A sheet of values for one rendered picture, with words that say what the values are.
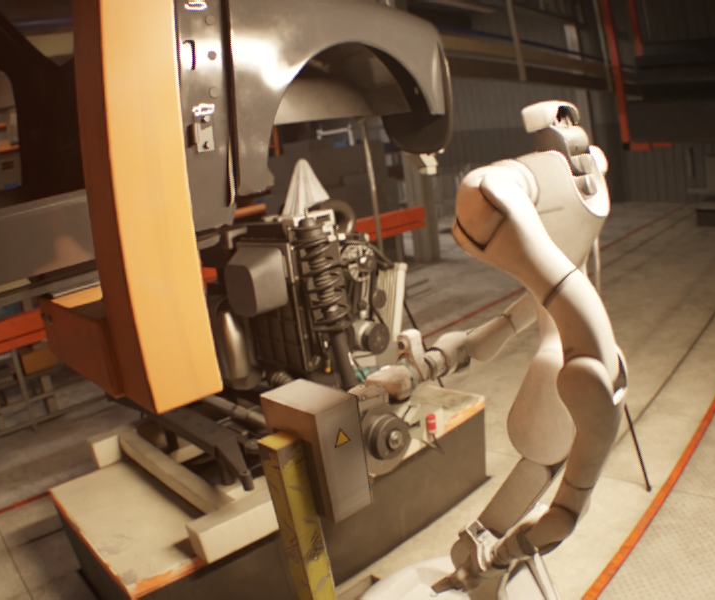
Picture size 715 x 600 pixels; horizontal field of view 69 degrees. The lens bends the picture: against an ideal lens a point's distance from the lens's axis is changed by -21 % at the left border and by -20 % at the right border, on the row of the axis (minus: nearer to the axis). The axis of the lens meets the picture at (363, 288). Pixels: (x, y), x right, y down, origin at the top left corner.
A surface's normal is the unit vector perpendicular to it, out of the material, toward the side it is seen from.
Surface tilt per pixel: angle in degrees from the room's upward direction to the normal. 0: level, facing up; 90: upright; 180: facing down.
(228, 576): 90
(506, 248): 95
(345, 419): 90
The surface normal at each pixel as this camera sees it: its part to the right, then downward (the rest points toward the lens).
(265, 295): 0.40, 0.15
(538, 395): -0.72, 0.22
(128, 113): 0.70, 0.07
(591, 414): -0.52, 0.44
